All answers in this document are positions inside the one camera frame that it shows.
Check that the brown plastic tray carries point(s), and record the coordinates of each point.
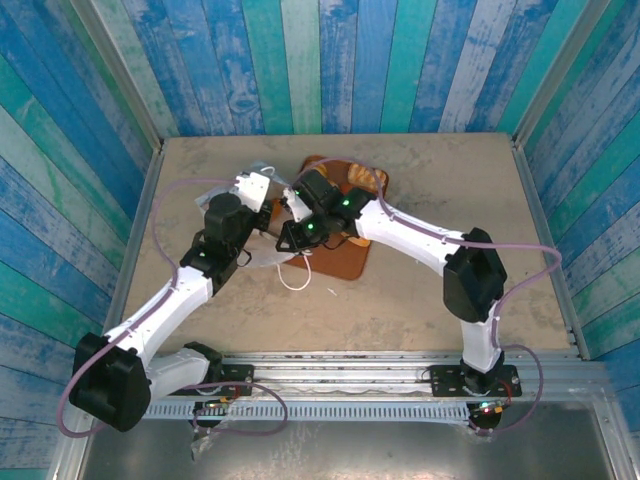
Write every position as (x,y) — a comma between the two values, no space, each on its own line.
(340,260)

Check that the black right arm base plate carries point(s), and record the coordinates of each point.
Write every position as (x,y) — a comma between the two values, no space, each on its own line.
(445,380)

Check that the aluminium side rail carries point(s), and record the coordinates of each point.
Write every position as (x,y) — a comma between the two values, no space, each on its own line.
(543,225)
(140,210)

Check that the grey metal panel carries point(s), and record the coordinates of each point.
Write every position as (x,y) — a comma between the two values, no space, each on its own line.
(350,450)

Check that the aluminium corner post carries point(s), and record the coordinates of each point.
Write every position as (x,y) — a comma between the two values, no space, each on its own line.
(557,75)
(121,75)

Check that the white printed paper bag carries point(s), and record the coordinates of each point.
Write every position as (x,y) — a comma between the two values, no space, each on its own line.
(267,252)

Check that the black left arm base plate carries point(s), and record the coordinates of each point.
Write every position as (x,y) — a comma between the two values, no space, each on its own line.
(240,377)

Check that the triangular fake puff pastry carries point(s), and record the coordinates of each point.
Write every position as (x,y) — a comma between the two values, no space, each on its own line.
(357,241)

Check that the aluminium front rail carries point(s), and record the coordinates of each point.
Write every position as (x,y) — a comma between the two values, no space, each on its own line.
(340,375)

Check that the pale twisted fake pastry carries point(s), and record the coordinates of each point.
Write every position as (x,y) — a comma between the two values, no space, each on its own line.
(367,176)

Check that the clear plastic scrap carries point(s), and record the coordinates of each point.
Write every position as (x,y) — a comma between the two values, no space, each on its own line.
(200,445)

